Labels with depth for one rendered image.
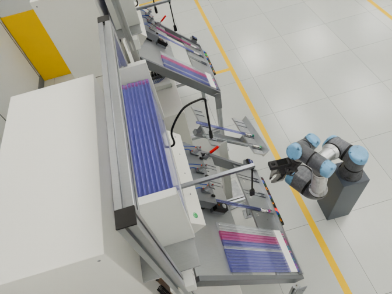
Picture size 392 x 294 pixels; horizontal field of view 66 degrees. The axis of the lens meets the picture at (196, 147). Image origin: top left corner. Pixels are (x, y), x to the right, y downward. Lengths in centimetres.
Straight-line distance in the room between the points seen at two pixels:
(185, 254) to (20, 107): 78
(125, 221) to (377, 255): 229
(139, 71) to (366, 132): 248
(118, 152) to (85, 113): 42
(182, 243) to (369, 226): 192
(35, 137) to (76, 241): 42
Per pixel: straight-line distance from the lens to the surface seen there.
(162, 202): 83
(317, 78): 369
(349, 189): 229
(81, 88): 119
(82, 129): 104
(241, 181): 180
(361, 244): 268
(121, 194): 62
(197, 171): 142
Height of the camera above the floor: 241
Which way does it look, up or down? 53 degrees down
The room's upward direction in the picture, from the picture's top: 14 degrees counter-clockwise
